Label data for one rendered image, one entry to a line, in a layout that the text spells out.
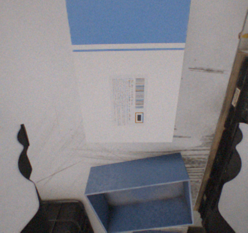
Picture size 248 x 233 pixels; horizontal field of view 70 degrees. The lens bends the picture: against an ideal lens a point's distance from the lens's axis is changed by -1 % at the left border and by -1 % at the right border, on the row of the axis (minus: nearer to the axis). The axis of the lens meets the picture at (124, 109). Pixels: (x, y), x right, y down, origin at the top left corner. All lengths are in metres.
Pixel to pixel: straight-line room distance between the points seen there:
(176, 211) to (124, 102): 0.34
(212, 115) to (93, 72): 0.24
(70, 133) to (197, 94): 0.25
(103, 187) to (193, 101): 0.23
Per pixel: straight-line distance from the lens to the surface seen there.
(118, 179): 0.38
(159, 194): 0.49
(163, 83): 0.22
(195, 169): 0.45
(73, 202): 0.52
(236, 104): 1.03
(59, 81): 0.33
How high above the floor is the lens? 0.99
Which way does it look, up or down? 61 degrees down
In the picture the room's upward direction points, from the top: 177 degrees counter-clockwise
